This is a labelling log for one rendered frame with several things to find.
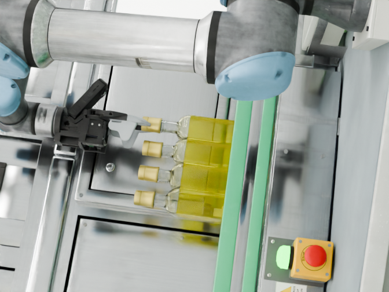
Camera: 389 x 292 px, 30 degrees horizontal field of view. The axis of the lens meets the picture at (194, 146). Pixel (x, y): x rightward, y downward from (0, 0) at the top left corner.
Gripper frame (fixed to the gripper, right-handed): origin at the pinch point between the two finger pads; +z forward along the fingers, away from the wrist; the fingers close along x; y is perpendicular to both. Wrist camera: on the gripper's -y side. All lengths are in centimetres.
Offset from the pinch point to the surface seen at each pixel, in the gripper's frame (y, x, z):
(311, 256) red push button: 29, 26, 37
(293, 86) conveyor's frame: -7.3, 15.4, 31.1
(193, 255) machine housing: 25.8, -15.9, 14.5
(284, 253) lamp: 28.6, 21.4, 32.1
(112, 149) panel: 3.4, -12.6, -8.7
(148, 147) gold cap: 5.9, 1.6, 1.6
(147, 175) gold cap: 12.3, 1.4, 2.3
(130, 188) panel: 12.4, -12.5, -2.6
